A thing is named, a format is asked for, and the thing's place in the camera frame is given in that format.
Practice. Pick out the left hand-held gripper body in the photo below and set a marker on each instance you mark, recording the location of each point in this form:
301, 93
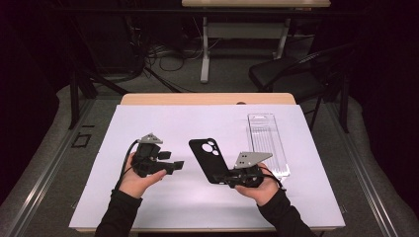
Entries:
146, 161

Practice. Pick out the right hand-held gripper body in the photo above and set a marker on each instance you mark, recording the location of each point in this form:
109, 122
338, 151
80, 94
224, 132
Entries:
250, 174

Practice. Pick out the black phone case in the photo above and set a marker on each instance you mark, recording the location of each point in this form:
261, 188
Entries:
207, 161

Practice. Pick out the clear plastic box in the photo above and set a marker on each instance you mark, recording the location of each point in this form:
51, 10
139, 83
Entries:
265, 138

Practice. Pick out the person's right hand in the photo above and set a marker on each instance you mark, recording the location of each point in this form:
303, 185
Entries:
263, 192

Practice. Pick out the person's left hand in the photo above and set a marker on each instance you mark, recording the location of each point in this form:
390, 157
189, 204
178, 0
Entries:
135, 186

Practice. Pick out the black metal stand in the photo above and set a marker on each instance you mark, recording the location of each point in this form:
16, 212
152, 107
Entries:
74, 98

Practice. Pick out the black folding chair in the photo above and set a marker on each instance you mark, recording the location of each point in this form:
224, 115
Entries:
280, 74

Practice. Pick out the desk with white legs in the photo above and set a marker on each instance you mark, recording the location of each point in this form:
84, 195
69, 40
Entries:
243, 30

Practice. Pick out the black floor outlet frame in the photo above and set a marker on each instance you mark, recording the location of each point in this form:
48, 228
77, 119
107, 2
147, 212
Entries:
73, 141

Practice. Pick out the metal floor rail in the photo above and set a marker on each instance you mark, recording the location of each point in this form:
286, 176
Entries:
361, 171
49, 171

